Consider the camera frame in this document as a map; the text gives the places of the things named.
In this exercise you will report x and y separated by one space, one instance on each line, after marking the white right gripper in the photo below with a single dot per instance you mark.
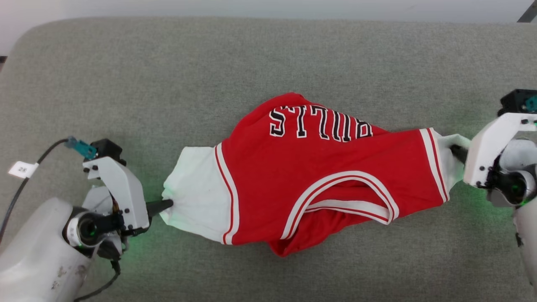
482 147

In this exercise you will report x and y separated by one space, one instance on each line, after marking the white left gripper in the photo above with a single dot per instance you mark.
126 193

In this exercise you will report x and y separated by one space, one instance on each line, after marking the red and white basketball jersey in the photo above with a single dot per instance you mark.
319 180

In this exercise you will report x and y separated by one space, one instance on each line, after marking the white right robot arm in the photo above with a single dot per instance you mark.
529 243

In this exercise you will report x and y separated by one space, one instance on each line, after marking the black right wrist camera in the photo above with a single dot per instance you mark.
514 100

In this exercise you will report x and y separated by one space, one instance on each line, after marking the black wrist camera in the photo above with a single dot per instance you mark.
514 100
107 147

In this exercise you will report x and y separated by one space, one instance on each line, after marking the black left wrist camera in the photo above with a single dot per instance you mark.
107 147

